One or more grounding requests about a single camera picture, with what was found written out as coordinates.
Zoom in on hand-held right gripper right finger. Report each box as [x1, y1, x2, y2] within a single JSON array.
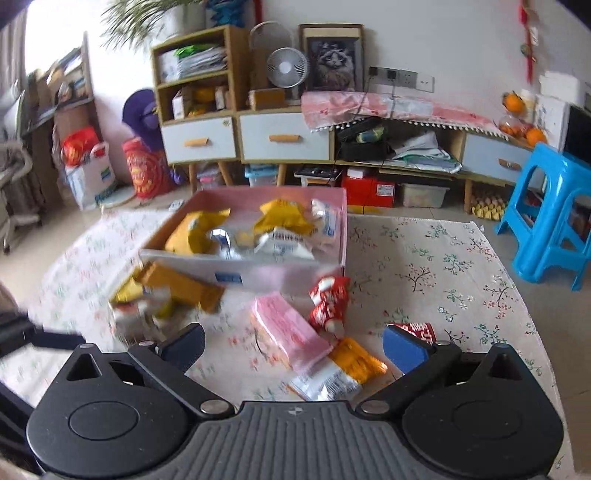
[[355, 324, 532, 422]]

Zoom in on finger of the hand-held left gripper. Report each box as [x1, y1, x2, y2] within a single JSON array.
[[28, 325, 87, 350]]

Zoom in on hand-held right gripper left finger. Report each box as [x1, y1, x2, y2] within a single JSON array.
[[60, 323, 234, 422]]

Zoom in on red candy packet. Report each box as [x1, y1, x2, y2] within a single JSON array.
[[308, 274, 352, 339], [393, 322, 438, 346]]

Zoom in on gold wrapper snack packet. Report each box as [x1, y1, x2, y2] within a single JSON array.
[[140, 261, 227, 315]]

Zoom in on white pecan snack packet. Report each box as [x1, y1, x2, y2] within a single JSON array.
[[111, 302, 158, 337]]

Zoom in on yellow foil snack packet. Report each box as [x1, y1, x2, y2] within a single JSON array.
[[108, 276, 176, 324]]

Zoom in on pink snack packet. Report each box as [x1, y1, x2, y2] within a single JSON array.
[[249, 292, 334, 374]]

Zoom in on yellow snack packet orange print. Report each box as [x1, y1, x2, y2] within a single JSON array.
[[164, 208, 232, 257], [256, 198, 315, 237]]

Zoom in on small white blue snack packet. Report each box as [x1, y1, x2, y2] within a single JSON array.
[[209, 225, 242, 260]]

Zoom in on pink cardboard box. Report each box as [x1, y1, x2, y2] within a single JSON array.
[[139, 187, 348, 296]]

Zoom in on white snack packet black print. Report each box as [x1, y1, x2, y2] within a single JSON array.
[[253, 227, 315, 262]]

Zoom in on white snack packet blue stripe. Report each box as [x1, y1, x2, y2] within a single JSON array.
[[310, 198, 343, 241]]

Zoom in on floral tablecloth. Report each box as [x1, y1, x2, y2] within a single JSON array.
[[0, 208, 571, 480]]

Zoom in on clear storage container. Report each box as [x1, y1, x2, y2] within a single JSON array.
[[398, 182, 452, 209]]

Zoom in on round white board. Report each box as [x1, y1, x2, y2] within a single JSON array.
[[95, 187, 137, 209]]

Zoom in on yellow egg tray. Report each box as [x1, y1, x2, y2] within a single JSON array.
[[471, 196, 511, 220]]

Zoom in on white shopping bag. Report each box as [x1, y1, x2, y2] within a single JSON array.
[[65, 141, 118, 212]]

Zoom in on red cardboard box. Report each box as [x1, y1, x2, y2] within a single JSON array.
[[342, 167, 398, 208]]

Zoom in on office chair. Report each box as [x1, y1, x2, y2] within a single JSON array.
[[0, 90, 44, 254]]

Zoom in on clear storage box grey lid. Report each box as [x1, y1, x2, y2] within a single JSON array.
[[196, 164, 227, 190]]

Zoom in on red drum-shaped gift bag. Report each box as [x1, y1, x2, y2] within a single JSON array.
[[122, 137, 178, 200]]

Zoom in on clear storage box blue lid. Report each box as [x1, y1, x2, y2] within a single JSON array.
[[244, 164, 280, 188]]

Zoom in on red plastic bag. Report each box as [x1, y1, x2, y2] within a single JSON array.
[[61, 127, 101, 167]]

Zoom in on pile of papers and bags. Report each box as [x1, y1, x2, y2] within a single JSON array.
[[390, 131, 462, 174]]

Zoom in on black box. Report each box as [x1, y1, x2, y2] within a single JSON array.
[[339, 138, 392, 162]]

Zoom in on white drawer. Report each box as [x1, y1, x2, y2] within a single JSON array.
[[462, 133, 532, 184], [161, 116, 237, 164], [239, 112, 331, 162]]

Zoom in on low wooden cabinet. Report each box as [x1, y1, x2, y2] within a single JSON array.
[[235, 107, 539, 214]]

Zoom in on wooden bookshelf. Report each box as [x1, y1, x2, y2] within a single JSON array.
[[25, 31, 100, 206]]

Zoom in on purple plush toy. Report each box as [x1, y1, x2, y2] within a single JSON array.
[[122, 89, 178, 185]]

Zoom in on pink patterned cloth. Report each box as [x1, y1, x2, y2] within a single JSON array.
[[301, 90, 509, 137]]

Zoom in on blue plastic stool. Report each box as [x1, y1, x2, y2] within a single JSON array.
[[495, 142, 591, 292]]

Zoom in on white carton box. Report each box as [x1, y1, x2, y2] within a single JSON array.
[[172, 88, 194, 120]]

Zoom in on bag of oranges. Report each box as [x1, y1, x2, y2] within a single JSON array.
[[499, 115, 532, 138]]

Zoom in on yellow toy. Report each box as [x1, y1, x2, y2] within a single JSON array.
[[191, 85, 218, 116]]

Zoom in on brown cardboard box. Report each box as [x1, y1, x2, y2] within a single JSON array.
[[248, 88, 289, 112]]

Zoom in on white decorated box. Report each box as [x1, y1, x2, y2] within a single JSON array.
[[536, 95, 571, 148]]

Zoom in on black microwave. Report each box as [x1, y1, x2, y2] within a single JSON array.
[[562, 104, 591, 164]]

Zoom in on tall wooden shelf cabinet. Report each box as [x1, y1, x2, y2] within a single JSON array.
[[151, 25, 250, 195]]

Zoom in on stack of papers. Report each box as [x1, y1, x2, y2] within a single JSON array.
[[159, 44, 230, 83]]

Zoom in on framed cat picture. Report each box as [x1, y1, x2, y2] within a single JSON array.
[[299, 24, 365, 93]]

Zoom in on white desk fan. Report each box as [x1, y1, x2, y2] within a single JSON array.
[[265, 47, 309, 104]]

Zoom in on white foam box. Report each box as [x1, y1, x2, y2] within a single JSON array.
[[538, 69, 580, 109]]

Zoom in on white mesh fan cover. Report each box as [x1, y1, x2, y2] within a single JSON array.
[[249, 21, 294, 90]]

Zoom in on red hanging ornament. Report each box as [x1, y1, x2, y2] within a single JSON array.
[[519, 0, 542, 86]]

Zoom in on potted plant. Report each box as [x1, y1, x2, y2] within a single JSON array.
[[99, 0, 208, 51]]

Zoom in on wall power outlets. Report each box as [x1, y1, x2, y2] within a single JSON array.
[[368, 67, 435, 93]]

